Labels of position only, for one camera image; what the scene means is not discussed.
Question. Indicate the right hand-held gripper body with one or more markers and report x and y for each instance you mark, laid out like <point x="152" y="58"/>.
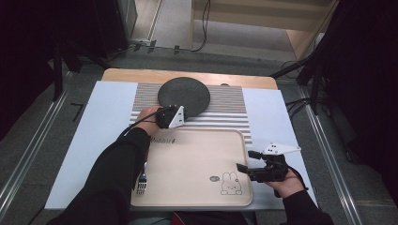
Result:
<point x="270" y="170"/>

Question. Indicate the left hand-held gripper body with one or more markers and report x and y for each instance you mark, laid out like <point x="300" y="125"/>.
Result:
<point x="169" y="117"/>

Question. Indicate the dark grey round plate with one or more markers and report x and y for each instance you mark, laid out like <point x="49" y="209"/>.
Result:
<point x="187" y="93"/>

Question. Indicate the beige tray with rabbit print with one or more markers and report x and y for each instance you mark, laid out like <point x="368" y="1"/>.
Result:
<point x="194" y="168"/>

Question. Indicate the person's left hand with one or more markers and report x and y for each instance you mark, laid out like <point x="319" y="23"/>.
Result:
<point x="149" y="120"/>

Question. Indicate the person's right hand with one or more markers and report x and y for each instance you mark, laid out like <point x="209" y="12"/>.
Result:
<point x="286" y="186"/>

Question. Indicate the wooden table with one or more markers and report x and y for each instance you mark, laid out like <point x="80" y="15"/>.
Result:
<point x="131" y="76"/>

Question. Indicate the grey striped placemat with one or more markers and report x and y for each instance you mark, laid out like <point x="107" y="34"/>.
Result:
<point x="228" y="103"/>

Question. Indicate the white board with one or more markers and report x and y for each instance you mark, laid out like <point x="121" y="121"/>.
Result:
<point x="100" y="106"/>

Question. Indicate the black metal stand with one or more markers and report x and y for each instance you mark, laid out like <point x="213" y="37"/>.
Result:
<point x="313" y="81"/>
<point x="58" y="72"/>

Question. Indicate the dark cabinet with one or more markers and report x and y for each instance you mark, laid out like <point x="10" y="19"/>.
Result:
<point x="117" y="25"/>

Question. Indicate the light wooden shelf unit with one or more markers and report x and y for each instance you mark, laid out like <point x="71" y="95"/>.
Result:
<point x="256" y="18"/>

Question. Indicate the aluminium floor rail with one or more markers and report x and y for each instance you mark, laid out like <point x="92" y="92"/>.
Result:
<point x="331" y="162"/>
<point x="31" y="150"/>

